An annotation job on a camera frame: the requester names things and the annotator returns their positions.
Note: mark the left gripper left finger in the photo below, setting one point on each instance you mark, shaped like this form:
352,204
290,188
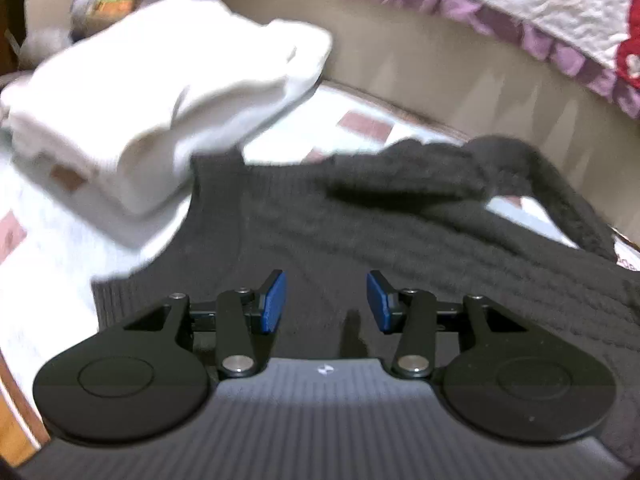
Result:
245,323

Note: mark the dark brown knit sweater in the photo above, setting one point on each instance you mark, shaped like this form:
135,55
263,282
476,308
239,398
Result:
490,217

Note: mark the folded white garment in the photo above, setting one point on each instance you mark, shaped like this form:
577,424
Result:
128,107

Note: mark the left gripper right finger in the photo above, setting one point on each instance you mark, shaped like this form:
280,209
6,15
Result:
416,316

